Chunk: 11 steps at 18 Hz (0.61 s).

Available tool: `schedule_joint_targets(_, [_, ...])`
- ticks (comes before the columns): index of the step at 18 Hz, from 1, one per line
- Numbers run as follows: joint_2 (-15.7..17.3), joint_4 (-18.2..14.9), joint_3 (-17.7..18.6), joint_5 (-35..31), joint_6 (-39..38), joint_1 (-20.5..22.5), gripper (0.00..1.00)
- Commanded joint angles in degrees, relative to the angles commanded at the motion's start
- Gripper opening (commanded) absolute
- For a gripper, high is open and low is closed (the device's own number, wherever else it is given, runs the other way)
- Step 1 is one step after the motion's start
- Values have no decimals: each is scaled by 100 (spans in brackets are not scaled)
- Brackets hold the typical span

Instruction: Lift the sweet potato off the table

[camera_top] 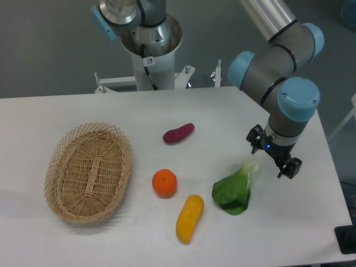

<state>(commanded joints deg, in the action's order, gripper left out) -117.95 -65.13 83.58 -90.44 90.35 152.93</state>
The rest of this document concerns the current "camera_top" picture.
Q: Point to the woven wicker basket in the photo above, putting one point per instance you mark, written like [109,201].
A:
[88,173]

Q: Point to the purple sweet potato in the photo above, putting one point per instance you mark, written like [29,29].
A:
[178,134]

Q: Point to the white metal base frame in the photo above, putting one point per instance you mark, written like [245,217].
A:
[116,82]

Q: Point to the yellow corn cob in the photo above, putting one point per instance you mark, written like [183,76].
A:
[189,217]

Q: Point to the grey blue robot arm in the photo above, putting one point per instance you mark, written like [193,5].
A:
[268,79]

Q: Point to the green bok choy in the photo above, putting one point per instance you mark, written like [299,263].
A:
[232,193]

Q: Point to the white frame at right edge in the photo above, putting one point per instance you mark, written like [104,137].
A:
[344,121]

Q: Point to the orange tangerine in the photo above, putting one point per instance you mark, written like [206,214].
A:
[164,183]

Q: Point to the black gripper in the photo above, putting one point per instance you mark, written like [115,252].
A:
[288,166]

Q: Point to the black device at table edge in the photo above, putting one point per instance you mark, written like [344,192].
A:
[346,238]

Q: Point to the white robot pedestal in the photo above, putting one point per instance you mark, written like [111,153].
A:
[152,51]

